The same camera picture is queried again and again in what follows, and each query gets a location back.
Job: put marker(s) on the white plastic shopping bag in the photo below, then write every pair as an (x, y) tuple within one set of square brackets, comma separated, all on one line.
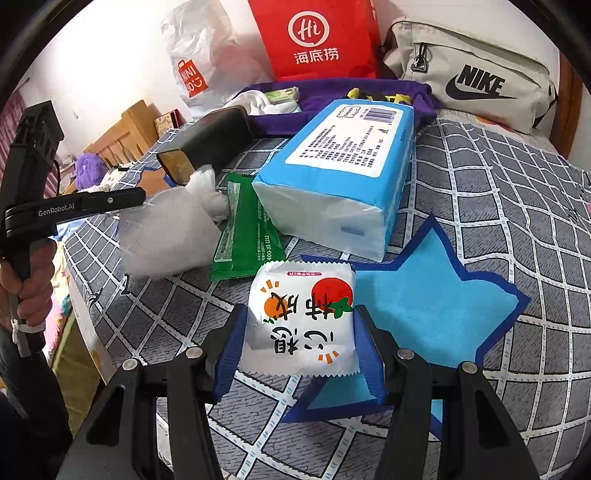
[(207, 55)]

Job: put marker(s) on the yellow and black pouch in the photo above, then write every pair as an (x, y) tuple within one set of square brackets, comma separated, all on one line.
[(374, 96)]

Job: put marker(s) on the blue tissue pack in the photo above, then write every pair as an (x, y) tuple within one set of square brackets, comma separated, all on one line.
[(337, 175)]

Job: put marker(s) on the purple plush toy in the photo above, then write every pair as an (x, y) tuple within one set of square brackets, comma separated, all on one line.
[(88, 170)]

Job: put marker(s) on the brown star patch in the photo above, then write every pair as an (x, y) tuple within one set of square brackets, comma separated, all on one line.
[(154, 177)]

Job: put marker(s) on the dark tea tin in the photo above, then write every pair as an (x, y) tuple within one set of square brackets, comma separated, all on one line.
[(212, 138)]

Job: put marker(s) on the green tissue packet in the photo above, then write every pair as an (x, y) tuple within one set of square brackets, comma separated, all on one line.
[(284, 94)]

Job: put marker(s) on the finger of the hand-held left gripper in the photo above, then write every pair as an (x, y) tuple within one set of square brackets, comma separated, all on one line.
[(115, 201)]

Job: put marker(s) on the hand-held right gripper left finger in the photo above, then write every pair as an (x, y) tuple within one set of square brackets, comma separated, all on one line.
[(228, 357)]

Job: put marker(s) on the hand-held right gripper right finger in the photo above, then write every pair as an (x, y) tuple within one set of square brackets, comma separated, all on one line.
[(369, 357)]

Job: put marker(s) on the pastel blanket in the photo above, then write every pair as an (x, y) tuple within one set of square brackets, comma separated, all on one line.
[(60, 300)]

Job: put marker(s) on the grey waist bag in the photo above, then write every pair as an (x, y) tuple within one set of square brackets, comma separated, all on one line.
[(466, 78)]

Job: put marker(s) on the person's left forearm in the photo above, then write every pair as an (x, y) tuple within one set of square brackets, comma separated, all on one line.
[(27, 406)]

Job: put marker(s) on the green wipes packet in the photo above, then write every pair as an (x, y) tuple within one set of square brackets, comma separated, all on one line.
[(247, 230)]

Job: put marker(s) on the white tissue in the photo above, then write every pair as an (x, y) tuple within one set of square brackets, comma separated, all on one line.
[(171, 235)]

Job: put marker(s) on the red paper bag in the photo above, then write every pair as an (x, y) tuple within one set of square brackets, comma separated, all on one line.
[(314, 41)]

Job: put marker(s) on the blue star patch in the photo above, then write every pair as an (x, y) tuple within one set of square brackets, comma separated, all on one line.
[(415, 300)]

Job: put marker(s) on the person's left hand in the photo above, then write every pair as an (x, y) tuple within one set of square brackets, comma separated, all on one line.
[(41, 281)]

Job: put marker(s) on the wooden headboard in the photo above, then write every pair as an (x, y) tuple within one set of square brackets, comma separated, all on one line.
[(124, 134)]

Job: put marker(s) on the white snack packet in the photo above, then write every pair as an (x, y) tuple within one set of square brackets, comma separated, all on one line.
[(300, 318)]

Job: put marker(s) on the purple fabric tray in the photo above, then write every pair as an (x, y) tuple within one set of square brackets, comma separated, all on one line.
[(323, 92)]

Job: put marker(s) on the brown wooden door frame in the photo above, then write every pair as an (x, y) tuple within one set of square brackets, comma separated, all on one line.
[(565, 106)]

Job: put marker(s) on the patterned book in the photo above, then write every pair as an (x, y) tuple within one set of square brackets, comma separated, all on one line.
[(167, 124)]

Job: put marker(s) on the grey checked tablecloth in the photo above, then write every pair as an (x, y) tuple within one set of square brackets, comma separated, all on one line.
[(485, 207)]

